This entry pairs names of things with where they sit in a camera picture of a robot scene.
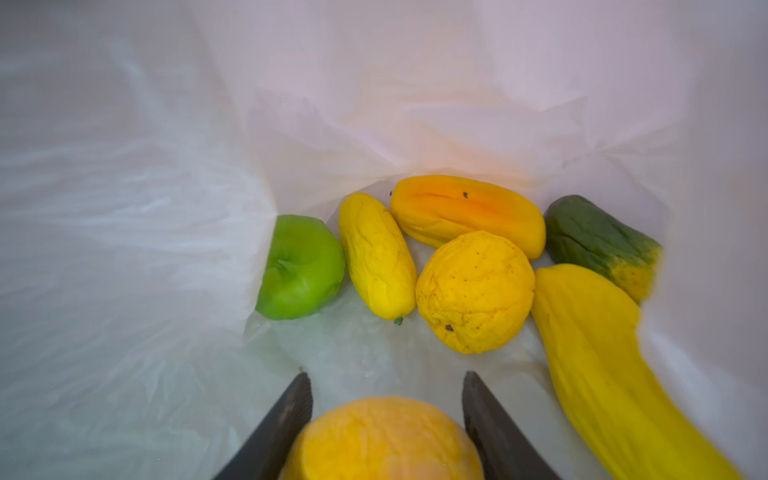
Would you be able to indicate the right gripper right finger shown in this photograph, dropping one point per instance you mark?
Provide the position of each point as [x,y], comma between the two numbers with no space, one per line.
[504,450]

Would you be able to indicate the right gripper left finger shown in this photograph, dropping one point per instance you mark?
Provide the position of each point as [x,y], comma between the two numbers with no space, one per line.
[263,455]

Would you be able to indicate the small orange toy fruit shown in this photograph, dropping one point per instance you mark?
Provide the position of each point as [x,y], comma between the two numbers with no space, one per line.
[383,438]

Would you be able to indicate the white plastic bag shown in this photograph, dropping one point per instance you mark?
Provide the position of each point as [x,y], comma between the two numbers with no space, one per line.
[148,146]

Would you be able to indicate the yellow toy banana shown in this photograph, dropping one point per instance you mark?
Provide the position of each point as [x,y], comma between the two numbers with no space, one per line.
[611,397]

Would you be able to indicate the yellow toy orange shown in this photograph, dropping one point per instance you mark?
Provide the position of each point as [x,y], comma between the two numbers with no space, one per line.
[476,292]

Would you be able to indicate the green toy apple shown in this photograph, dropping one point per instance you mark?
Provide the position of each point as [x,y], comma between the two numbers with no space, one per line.
[304,270]

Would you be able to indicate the yellow toy lemon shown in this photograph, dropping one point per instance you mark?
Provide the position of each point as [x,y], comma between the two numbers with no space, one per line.
[379,261]

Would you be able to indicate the orange toy mango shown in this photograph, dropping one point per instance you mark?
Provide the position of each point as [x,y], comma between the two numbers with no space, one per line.
[435,209]

